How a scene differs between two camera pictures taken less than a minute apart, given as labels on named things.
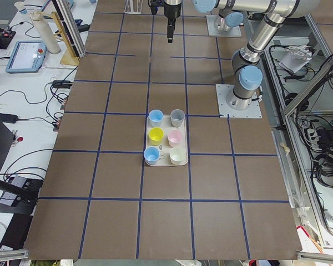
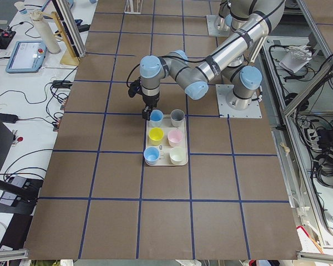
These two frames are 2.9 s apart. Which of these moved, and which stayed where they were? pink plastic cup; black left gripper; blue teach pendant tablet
Moved: black left gripper
Stayed: pink plastic cup; blue teach pendant tablet
